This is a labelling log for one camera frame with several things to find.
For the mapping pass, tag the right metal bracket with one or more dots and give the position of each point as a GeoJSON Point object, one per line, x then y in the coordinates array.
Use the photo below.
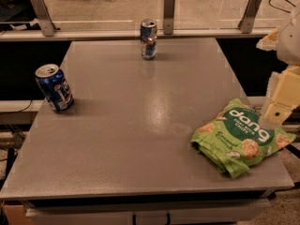
{"type": "Point", "coordinates": [247, 22]}

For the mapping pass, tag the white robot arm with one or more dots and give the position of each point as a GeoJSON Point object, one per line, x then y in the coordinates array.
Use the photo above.
{"type": "Point", "coordinates": [288, 49]}

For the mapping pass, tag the brown cardboard box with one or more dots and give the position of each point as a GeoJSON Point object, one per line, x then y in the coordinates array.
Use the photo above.
{"type": "Point", "coordinates": [16, 215]}

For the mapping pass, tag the left metal bracket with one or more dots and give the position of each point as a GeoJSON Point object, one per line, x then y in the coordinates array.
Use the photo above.
{"type": "Point", "coordinates": [45, 22]}

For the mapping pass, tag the redbull can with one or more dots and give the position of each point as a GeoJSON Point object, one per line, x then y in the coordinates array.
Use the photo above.
{"type": "Point", "coordinates": [148, 38]}

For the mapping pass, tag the metal bracket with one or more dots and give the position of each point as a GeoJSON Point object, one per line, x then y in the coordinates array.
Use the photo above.
{"type": "Point", "coordinates": [45, 22]}
{"type": "Point", "coordinates": [168, 16]}
{"type": "Point", "coordinates": [247, 22]}

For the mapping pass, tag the middle metal bracket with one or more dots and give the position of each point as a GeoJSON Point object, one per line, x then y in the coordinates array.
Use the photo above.
{"type": "Point", "coordinates": [168, 16]}

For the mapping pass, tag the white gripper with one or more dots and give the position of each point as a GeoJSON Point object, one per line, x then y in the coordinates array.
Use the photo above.
{"type": "Point", "coordinates": [290, 44]}

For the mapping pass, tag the blue pepsi can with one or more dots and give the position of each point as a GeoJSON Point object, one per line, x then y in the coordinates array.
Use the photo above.
{"type": "Point", "coordinates": [52, 82]}

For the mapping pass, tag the green rice chip bag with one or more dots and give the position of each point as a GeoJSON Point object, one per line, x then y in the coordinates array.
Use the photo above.
{"type": "Point", "coordinates": [234, 140]}

